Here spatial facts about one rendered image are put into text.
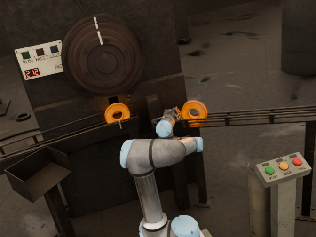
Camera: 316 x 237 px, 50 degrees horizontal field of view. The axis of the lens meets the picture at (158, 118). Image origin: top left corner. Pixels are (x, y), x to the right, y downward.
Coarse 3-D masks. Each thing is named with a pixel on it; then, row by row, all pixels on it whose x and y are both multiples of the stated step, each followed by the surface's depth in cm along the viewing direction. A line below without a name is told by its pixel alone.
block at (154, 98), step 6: (150, 96) 212; (156, 96) 210; (150, 102) 207; (156, 102) 208; (150, 108) 209; (156, 108) 210; (150, 114) 211; (156, 114) 211; (150, 120) 214; (150, 126) 221
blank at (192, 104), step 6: (186, 102) 203; (192, 102) 199; (198, 102) 199; (186, 108) 202; (192, 108) 200; (198, 108) 199; (204, 108) 198; (186, 114) 204; (204, 114) 200; (198, 120) 203; (204, 120) 202
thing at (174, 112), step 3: (174, 108) 187; (177, 108) 188; (168, 111) 185; (171, 111) 184; (174, 111) 185; (177, 111) 183; (165, 114) 186; (168, 114) 180; (171, 114) 185; (174, 114) 178; (177, 114) 184; (180, 114) 188; (174, 117) 180; (177, 117) 184; (180, 117) 186; (177, 120) 185
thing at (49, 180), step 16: (32, 160) 188; (48, 160) 196; (64, 160) 185; (16, 176) 182; (32, 176) 189; (48, 176) 186; (64, 176) 183; (16, 192) 180; (32, 192) 177; (48, 192) 185; (64, 208) 195; (64, 224) 198
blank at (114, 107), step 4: (112, 104) 206; (116, 104) 206; (120, 104) 206; (124, 104) 210; (108, 108) 206; (112, 108) 206; (116, 108) 206; (120, 108) 207; (124, 108) 208; (108, 112) 206; (112, 112) 207; (124, 112) 209; (128, 112) 210; (108, 116) 207; (112, 116) 208; (124, 116) 210; (128, 116) 211; (108, 120) 208; (112, 120) 209; (116, 120) 210
